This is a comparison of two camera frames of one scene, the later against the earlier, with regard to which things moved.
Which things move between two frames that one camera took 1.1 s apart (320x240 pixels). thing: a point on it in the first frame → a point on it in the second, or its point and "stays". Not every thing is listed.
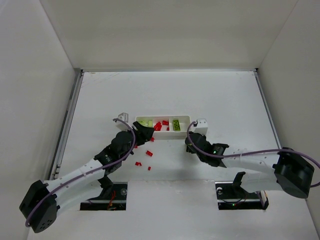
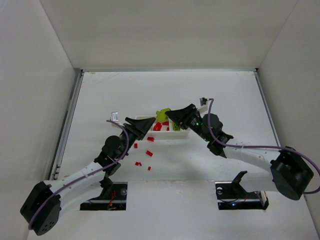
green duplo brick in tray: (176, 125) stays
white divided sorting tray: (176, 127) stays
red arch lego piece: (158, 126) stays
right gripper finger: (187, 142) → (183, 116)
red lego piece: (149, 153) stays
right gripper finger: (190, 148) → (182, 125)
